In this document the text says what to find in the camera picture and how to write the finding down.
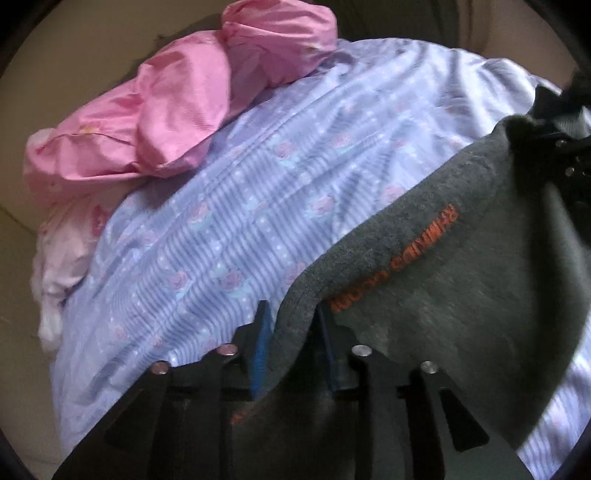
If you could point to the purple floral bed sheet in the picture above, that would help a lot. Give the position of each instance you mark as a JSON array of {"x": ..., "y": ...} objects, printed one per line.
[{"x": 258, "y": 194}]

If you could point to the pale pink blanket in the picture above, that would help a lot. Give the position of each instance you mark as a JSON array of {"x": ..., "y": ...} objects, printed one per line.
[{"x": 69, "y": 258}]

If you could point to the grey pants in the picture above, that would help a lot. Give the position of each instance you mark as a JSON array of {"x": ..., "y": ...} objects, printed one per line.
[{"x": 461, "y": 277}]

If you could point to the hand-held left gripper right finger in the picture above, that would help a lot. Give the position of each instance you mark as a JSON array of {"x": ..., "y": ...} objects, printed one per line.
[{"x": 328, "y": 350}]

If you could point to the green curtain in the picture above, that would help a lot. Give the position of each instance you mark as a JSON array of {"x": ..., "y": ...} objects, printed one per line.
[{"x": 443, "y": 21}]

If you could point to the pink crumpled garment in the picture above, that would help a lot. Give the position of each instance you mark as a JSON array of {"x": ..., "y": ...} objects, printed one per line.
[{"x": 152, "y": 120}]

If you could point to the pink pillow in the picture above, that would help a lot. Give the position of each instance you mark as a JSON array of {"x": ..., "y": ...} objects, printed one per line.
[{"x": 272, "y": 37}]

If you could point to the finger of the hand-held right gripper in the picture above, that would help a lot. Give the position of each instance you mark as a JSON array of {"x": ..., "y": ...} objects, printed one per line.
[{"x": 570, "y": 115}]

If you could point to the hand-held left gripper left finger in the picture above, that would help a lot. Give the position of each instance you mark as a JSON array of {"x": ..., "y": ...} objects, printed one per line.
[{"x": 261, "y": 341}]

